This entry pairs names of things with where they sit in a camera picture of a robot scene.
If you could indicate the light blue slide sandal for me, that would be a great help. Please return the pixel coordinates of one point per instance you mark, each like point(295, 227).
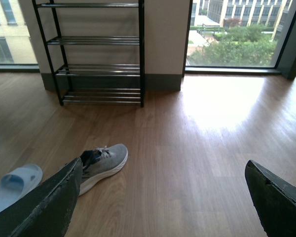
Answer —
point(18, 183)

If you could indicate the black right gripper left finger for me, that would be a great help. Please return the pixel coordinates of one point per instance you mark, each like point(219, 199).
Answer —
point(47, 210)

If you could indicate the black metal shoe rack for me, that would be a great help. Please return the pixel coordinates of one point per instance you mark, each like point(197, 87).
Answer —
point(95, 49)

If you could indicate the grey sneaker white sole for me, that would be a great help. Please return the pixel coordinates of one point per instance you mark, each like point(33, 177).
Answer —
point(101, 163)

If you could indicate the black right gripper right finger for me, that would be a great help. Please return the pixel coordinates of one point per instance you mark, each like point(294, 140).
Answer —
point(274, 200)

